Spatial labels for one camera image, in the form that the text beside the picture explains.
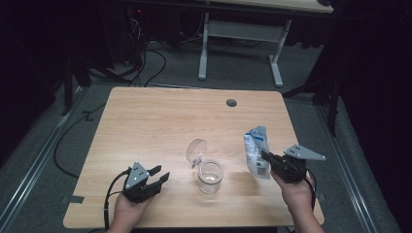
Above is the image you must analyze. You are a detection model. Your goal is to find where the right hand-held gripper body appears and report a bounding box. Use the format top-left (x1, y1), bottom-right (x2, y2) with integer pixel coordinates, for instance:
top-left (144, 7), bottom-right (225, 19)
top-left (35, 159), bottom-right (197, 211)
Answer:
top-left (270, 144), bottom-right (326, 183)

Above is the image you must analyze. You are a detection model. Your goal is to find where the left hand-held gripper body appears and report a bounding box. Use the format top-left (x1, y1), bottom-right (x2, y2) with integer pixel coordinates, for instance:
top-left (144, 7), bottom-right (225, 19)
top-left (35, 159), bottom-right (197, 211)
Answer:
top-left (121, 160), bottom-right (159, 204)

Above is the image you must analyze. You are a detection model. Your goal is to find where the white blue plastic bag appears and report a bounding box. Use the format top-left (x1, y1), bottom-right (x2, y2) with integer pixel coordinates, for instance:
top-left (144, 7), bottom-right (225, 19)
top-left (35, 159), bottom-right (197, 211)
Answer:
top-left (243, 125), bottom-right (272, 180)

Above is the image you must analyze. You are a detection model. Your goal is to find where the clear glass jar hinged lid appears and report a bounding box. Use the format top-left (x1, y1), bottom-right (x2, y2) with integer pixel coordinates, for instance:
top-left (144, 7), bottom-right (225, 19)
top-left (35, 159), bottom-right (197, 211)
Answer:
top-left (185, 138), bottom-right (224, 195)

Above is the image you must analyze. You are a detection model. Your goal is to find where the person's right hand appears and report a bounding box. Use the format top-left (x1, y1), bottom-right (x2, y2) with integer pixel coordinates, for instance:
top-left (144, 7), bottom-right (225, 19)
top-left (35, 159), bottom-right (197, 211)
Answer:
top-left (271, 171), bottom-right (315, 213)

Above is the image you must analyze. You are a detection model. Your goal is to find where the person's left hand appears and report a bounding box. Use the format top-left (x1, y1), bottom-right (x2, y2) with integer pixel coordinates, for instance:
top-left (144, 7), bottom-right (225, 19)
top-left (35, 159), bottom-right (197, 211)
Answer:
top-left (108, 194), bottom-right (154, 233)

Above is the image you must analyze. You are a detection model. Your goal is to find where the black metal stand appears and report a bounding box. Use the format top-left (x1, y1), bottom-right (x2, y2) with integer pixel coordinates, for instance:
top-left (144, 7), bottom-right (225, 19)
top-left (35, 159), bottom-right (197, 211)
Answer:
top-left (60, 54), bottom-right (93, 117)
top-left (283, 64), bottom-right (344, 137)

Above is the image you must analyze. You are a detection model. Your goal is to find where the dark computer tower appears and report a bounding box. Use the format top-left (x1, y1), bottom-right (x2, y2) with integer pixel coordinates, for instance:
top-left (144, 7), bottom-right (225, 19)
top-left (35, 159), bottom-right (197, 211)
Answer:
top-left (100, 6), bottom-right (147, 66)

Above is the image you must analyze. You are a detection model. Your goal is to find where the right hand-held gripper black cable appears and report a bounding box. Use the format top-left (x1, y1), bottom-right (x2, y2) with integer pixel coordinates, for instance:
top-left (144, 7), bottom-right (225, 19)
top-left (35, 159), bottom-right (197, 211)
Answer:
top-left (304, 169), bottom-right (318, 212)

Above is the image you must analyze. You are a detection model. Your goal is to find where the hand-held gripper black cable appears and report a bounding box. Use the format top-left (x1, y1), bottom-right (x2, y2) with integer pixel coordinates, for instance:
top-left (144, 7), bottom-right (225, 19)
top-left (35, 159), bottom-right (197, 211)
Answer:
top-left (102, 168), bottom-right (132, 231)
top-left (304, 169), bottom-right (318, 212)

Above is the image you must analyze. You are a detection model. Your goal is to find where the left hand-held gripper black cable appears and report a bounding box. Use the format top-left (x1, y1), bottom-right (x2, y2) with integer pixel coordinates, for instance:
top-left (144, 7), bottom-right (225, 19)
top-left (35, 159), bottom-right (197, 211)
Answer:
top-left (102, 168), bottom-right (132, 231)

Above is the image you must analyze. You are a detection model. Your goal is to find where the metal floor rail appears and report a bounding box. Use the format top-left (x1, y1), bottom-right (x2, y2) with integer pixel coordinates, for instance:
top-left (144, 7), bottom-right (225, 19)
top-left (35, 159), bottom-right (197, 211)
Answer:
top-left (0, 85), bottom-right (88, 233)
top-left (315, 103), bottom-right (378, 233)

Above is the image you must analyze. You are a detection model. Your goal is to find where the long black floor cable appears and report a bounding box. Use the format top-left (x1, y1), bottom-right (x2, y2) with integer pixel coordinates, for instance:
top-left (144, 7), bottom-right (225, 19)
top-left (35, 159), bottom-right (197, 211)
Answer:
top-left (52, 102), bottom-right (108, 180)

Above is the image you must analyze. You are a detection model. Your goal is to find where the curved black floor cable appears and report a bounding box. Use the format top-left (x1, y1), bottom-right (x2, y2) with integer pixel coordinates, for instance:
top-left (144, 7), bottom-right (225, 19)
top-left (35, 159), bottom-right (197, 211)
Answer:
top-left (144, 48), bottom-right (168, 87)

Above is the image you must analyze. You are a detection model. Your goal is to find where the white metal frame desk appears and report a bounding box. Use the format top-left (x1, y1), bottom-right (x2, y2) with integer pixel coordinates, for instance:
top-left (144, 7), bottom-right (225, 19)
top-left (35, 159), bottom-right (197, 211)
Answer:
top-left (197, 0), bottom-right (334, 88)

